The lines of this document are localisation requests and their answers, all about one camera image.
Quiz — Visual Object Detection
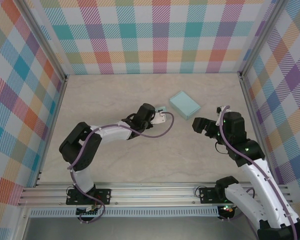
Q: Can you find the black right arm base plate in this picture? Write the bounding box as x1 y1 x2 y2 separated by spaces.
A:
198 186 227 205

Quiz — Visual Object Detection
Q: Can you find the aluminium frame post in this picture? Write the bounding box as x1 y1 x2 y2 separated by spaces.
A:
19 0 69 85
239 0 288 80

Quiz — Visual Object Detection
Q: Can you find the aluminium side rail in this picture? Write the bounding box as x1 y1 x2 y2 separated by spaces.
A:
239 73 276 185
34 74 69 188

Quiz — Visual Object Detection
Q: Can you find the small circuit board with light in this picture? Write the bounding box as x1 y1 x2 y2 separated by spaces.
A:
218 204 235 215

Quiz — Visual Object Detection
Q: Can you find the slotted grey cable duct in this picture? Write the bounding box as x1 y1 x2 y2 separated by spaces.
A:
29 206 220 218

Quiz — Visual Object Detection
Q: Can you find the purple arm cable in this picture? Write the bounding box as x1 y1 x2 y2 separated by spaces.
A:
67 112 177 225
219 105 299 240

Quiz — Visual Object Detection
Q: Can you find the small black circuit board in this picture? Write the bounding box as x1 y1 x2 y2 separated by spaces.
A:
76 206 101 217

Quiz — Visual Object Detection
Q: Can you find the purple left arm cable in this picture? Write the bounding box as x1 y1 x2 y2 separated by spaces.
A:
67 112 177 225

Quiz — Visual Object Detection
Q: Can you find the aluminium mounting rail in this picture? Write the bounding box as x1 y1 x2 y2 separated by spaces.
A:
16 181 294 208

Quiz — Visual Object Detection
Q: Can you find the grey metal panel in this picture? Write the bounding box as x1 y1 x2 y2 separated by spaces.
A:
22 216 266 240

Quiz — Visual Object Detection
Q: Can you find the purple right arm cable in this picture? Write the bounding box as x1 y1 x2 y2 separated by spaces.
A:
219 105 299 240

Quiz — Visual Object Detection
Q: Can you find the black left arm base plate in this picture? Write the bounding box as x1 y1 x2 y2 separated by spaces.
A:
65 187 113 206

